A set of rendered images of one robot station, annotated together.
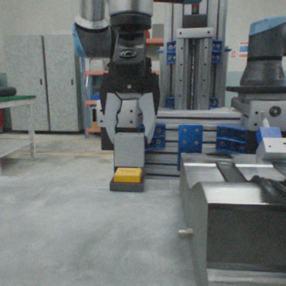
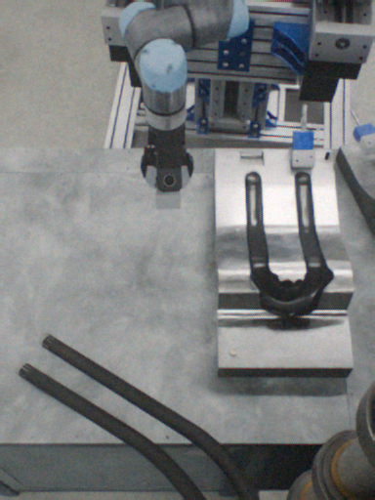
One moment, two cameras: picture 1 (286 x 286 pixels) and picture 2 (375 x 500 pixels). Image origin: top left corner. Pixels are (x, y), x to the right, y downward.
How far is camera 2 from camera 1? 1.10 m
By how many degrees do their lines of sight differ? 49
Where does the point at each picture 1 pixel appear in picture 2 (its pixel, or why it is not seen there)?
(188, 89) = not seen: outside the picture
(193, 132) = not seen: hidden behind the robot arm
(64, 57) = not seen: outside the picture
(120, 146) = (161, 199)
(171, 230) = (202, 243)
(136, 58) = (176, 187)
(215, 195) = (224, 283)
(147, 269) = (187, 284)
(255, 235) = (241, 300)
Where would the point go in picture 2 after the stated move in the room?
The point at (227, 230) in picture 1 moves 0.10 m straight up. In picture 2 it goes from (228, 299) to (230, 276)
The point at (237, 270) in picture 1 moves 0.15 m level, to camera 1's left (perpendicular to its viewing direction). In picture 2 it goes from (231, 310) to (157, 313)
